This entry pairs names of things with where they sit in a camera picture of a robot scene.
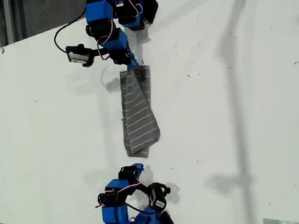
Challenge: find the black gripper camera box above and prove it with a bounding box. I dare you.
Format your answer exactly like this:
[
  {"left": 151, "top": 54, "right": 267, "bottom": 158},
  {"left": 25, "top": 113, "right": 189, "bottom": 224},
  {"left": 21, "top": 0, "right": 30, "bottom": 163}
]
[
  {"left": 145, "top": 181, "right": 173, "bottom": 211},
  {"left": 65, "top": 42, "right": 96, "bottom": 70}
]

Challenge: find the red white servo wire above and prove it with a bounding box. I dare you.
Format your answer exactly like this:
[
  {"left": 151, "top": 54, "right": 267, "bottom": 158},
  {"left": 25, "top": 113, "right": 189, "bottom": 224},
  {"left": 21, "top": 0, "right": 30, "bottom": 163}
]
[
  {"left": 93, "top": 182, "right": 144, "bottom": 209},
  {"left": 94, "top": 18, "right": 118, "bottom": 61}
]

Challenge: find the grey vertical bar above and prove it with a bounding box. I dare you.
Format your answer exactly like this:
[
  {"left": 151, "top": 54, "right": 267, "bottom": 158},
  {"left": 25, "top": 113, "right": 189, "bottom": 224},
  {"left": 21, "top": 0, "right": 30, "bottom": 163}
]
[{"left": 2, "top": 0, "right": 15, "bottom": 48}]

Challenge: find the black camera stalk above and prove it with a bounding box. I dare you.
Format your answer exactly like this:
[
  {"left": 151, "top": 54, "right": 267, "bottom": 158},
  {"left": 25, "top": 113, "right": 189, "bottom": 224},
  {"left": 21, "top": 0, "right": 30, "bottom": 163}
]
[
  {"left": 138, "top": 182, "right": 152, "bottom": 195},
  {"left": 91, "top": 47, "right": 110, "bottom": 58}
]

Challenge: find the grey white-striped towel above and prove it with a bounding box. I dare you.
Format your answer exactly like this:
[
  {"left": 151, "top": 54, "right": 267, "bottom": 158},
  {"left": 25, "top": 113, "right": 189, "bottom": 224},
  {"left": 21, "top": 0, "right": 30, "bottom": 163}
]
[{"left": 117, "top": 64, "right": 163, "bottom": 161}]

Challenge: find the black camera cable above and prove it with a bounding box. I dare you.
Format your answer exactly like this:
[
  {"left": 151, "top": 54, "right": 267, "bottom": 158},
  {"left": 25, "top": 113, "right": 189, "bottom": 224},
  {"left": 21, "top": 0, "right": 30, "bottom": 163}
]
[
  {"left": 123, "top": 199, "right": 162, "bottom": 218},
  {"left": 52, "top": 7, "right": 91, "bottom": 54}
]

